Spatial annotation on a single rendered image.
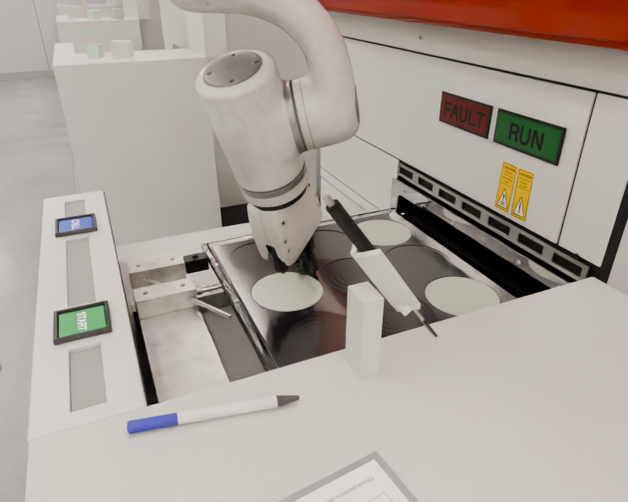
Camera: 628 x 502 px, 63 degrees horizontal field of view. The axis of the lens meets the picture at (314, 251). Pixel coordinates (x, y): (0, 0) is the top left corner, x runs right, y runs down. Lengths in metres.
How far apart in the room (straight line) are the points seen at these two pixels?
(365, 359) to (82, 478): 0.24
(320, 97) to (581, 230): 0.37
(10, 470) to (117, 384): 1.37
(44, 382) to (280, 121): 0.33
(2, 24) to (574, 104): 8.15
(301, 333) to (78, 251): 0.33
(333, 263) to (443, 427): 0.39
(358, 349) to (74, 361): 0.28
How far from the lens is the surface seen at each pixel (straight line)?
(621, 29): 0.60
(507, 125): 0.77
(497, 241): 0.80
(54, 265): 0.73
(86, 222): 0.83
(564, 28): 0.65
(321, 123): 0.53
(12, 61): 8.57
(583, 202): 0.70
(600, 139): 0.68
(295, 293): 0.71
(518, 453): 0.45
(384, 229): 0.89
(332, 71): 0.51
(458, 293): 0.73
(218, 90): 0.51
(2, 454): 1.92
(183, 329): 0.69
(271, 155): 0.55
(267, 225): 0.61
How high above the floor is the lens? 1.29
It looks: 29 degrees down
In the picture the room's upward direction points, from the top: straight up
